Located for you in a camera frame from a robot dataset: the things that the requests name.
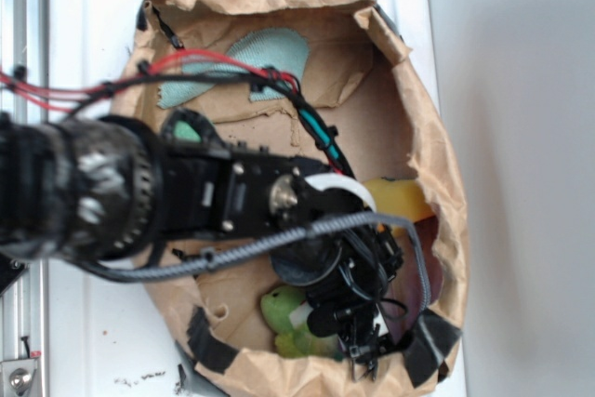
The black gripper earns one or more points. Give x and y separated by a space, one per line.
343 273

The green plush animal toy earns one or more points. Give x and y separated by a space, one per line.
286 311

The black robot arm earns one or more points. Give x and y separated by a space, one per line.
132 205

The yellow sponge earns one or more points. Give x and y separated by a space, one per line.
404 198

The green dimpled ball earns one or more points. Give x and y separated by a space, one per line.
185 132

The brown paper bag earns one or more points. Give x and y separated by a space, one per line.
360 78

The teal cloth rag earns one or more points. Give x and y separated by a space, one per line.
281 48

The black mounting bracket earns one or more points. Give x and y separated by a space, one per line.
10 272

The aluminium frame rail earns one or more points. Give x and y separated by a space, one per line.
23 304

